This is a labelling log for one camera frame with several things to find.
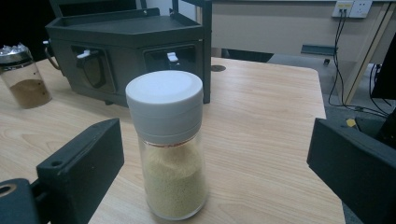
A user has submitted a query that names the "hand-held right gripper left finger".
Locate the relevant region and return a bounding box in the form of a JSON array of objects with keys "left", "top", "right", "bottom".
[{"left": 36, "top": 117, "right": 125, "bottom": 224}]

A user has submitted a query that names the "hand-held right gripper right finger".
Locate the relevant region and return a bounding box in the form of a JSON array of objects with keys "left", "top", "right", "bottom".
[{"left": 306, "top": 117, "right": 396, "bottom": 224}]

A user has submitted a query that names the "white-lidded jar of yellow granules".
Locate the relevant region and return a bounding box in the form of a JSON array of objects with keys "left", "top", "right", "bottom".
[{"left": 125, "top": 69, "right": 209, "bottom": 221}]

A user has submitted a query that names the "silver-lidded jar of brown powder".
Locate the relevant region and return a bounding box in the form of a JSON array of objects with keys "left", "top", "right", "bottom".
[{"left": 0, "top": 43, "right": 53, "bottom": 110}]

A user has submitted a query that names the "dark grey spice rack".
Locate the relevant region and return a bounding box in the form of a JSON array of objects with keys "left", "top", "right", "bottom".
[{"left": 45, "top": 0, "right": 213, "bottom": 108}]

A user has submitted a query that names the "black stand base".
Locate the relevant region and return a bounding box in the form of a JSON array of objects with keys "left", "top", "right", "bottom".
[{"left": 354, "top": 106, "right": 396, "bottom": 148}]

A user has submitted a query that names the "dark monitor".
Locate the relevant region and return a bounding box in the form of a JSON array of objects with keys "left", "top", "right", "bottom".
[{"left": 371, "top": 32, "right": 396, "bottom": 101}]

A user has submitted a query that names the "light wooden board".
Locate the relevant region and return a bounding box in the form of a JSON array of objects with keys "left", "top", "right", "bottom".
[{"left": 337, "top": 1, "right": 395, "bottom": 105}]

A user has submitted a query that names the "black cable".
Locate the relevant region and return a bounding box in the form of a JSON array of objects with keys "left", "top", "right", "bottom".
[
  {"left": 369, "top": 63, "right": 394, "bottom": 117},
  {"left": 333, "top": 10, "right": 348, "bottom": 105},
  {"left": 328, "top": 10, "right": 389, "bottom": 119}
]

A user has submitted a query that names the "grey wall bracket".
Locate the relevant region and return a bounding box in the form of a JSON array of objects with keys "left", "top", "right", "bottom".
[{"left": 301, "top": 44, "right": 338, "bottom": 57}]

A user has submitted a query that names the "white wall socket with plugs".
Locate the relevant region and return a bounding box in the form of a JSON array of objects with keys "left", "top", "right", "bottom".
[{"left": 332, "top": 0, "right": 354, "bottom": 19}]

